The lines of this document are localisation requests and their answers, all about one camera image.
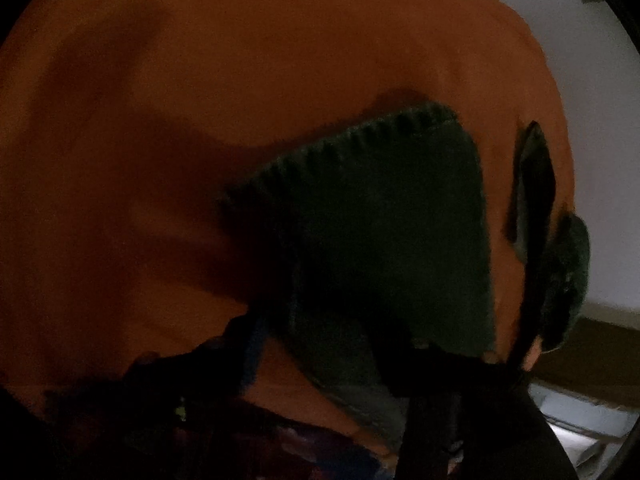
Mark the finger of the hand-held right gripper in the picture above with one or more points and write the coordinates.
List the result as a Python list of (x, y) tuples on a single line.
[(537, 185)]

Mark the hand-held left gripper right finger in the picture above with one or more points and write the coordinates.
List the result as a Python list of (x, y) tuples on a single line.
[(430, 435)]

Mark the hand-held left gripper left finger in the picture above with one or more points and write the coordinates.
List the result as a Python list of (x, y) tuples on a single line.
[(252, 355)]

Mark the dark green fleece cloth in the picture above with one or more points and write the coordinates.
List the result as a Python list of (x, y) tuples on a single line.
[(390, 235)]

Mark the dark patterned cloth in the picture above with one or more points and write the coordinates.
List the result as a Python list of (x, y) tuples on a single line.
[(320, 455)]

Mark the brown wooden furniture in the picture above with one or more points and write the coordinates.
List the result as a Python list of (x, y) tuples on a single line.
[(600, 360)]

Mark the orange blanket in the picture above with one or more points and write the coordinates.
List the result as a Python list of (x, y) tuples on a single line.
[(200, 110)]

